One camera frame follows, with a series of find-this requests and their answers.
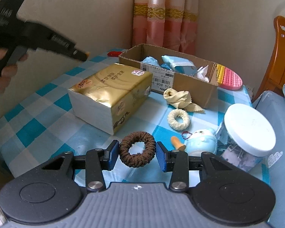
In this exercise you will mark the pink satin curtain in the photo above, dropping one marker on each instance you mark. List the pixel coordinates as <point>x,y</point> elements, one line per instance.
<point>170,24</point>

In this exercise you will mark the cream cloth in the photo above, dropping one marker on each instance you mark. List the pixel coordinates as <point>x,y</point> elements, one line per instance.
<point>181,100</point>

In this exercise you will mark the white scrunchie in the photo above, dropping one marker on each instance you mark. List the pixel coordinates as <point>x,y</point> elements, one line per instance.
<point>178,119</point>

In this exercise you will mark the light blue plush toy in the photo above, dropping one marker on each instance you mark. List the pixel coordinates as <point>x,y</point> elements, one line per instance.
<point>202,140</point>

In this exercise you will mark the person's left hand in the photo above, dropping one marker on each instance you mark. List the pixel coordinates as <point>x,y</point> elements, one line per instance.
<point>7,73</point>

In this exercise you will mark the brown scrunchie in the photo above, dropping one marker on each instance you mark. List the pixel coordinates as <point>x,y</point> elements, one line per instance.
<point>137,149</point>

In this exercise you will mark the orange earplug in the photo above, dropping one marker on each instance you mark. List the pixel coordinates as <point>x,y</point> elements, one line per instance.
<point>177,144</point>

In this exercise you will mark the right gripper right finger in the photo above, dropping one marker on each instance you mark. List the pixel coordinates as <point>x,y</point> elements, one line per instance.
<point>177,163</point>

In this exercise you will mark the jar with white lid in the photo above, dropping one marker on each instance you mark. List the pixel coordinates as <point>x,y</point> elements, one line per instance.
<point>244,137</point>

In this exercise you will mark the gold tissue pack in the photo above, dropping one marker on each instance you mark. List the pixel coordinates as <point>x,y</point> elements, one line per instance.
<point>109,97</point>

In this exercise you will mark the blue checkered tablecloth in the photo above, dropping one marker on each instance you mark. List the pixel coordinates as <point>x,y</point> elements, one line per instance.
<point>44,124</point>

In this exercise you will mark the cardboard box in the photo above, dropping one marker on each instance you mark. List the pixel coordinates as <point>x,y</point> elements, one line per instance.
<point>201,92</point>

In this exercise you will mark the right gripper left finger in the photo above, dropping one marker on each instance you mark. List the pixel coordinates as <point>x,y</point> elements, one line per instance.
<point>98,160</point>

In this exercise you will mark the white tissue paper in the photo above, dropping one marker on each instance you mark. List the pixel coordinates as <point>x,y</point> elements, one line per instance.
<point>201,74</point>

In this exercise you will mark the wooden bed headboard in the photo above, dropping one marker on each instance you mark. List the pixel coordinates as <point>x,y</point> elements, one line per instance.
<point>274,77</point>

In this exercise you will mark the blue-grey bed sheet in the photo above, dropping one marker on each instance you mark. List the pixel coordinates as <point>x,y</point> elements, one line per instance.
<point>272,106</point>

